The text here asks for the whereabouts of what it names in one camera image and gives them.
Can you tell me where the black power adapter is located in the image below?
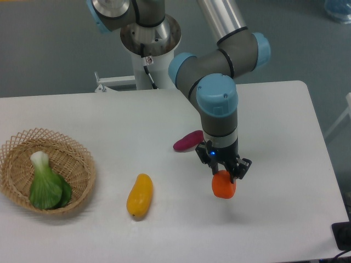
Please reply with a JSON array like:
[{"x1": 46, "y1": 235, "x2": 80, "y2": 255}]
[{"x1": 331, "y1": 221, "x2": 350, "y2": 250}]

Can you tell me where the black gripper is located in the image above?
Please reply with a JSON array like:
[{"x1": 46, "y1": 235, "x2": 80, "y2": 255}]
[{"x1": 195, "y1": 134, "x2": 252, "y2": 184}]

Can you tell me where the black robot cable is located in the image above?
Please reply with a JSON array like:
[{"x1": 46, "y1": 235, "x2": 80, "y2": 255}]
[{"x1": 139, "y1": 43, "x2": 159, "y2": 90}]

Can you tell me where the white frame at right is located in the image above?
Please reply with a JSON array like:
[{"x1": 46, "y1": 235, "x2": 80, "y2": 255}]
[{"x1": 324, "y1": 93, "x2": 350, "y2": 143}]

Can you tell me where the purple toy sweet potato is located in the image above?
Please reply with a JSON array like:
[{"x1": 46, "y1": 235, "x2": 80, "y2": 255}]
[{"x1": 173, "y1": 130, "x2": 203, "y2": 152}]

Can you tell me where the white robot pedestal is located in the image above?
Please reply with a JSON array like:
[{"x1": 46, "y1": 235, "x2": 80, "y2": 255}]
[{"x1": 120, "y1": 15, "x2": 181, "y2": 90}]

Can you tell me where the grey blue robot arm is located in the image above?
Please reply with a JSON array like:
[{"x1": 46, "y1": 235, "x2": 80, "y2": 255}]
[{"x1": 87, "y1": 1, "x2": 271, "y2": 182}]

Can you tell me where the blue plastic bag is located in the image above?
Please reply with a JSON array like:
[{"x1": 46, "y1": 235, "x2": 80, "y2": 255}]
[{"x1": 324, "y1": 0, "x2": 350, "y2": 24}]

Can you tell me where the woven bamboo basket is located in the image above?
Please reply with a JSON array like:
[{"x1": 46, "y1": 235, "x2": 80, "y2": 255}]
[{"x1": 1, "y1": 128, "x2": 96, "y2": 215}]

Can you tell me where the orange toy fruit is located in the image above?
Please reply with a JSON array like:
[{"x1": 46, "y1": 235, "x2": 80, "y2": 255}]
[{"x1": 212, "y1": 170, "x2": 236, "y2": 199}]

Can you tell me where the yellow toy mango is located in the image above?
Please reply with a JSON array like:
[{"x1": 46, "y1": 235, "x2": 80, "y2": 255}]
[{"x1": 126, "y1": 174, "x2": 154, "y2": 219}]

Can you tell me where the green toy bok choy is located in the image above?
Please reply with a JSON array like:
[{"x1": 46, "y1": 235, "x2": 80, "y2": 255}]
[{"x1": 29, "y1": 151, "x2": 72, "y2": 210}]

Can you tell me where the white metal bracket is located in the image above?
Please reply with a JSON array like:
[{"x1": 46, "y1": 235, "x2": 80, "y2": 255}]
[{"x1": 94, "y1": 71, "x2": 137, "y2": 93}]

